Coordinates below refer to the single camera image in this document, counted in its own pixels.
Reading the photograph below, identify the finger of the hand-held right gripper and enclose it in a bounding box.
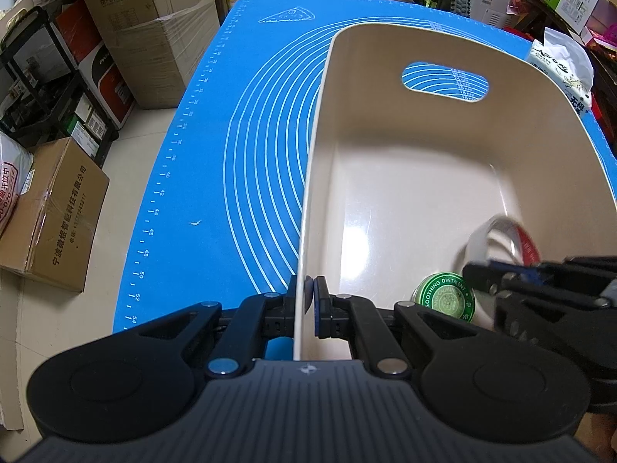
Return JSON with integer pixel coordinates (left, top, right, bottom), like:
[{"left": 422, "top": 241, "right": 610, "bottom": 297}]
[
  {"left": 462, "top": 261, "right": 609, "bottom": 348},
  {"left": 487, "top": 257, "right": 617, "bottom": 302}
]

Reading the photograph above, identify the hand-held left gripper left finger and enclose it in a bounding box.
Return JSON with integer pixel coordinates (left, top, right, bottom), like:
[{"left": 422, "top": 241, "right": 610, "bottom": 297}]
[{"left": 125, "top": 274, "right": 298, "bottom": 379}]

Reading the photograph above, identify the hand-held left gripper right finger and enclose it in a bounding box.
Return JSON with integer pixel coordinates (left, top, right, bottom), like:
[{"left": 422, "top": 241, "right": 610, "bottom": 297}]
[{"left": 312, "top": 275, "right": 484, "bottom": 379}]

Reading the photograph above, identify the green round ointment tin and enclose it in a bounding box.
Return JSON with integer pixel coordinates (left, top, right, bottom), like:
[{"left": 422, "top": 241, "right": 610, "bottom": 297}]
[{"left": 411, "top": 272, "right": 476, "bottom": 330}]

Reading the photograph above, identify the clear tape roll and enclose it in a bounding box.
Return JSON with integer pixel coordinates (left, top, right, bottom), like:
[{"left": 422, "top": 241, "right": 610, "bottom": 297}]
[{"left": 465, "top": 215, "right": 543, "bottom": 271}]

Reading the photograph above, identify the beige plastic storage bin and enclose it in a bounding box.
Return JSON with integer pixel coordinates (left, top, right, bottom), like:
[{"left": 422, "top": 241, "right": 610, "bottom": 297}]
[{"left": 292, "top": 22, "right": 605, "bottom": 362}]

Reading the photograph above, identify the blue silicone baking mat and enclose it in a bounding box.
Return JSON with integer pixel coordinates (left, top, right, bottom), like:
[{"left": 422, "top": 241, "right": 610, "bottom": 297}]
[{"left": 112, "top": 0, "right": 617, "bottom": 343}]

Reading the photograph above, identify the white tissue pack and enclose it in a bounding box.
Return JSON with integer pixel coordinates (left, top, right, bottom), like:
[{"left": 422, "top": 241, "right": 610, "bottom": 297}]
[{"left": 525, "top": 26, "right": 597, "bottom": 119}]

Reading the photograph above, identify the brown cardboard box black print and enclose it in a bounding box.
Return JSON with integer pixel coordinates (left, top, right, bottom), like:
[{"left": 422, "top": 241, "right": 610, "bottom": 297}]
[{"left": 0, "top": 136, "right": 111, "bottom": 293}]

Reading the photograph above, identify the film-wrapped brown cardboard box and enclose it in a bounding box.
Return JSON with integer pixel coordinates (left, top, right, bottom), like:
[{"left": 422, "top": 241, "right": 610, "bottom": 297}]
[{"left": 115, "top": 0, "right": 223, "bottom": 110}]

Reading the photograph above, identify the red and white appliance box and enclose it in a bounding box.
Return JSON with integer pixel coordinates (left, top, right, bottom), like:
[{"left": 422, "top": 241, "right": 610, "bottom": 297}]
[{"left": 52, "top": 10, "right": 137, "bottom": 131}]

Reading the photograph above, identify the white bag red print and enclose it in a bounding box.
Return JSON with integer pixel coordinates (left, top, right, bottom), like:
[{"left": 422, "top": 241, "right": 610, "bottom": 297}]
[{"left": 0, "top": 132, "right": 35, "bottom": 238}]

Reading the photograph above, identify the black metal cart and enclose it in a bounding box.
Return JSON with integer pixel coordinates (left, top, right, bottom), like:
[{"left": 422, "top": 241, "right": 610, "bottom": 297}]
[{"left": 0, "top": 7, "right": 121, "bottom": 167}]

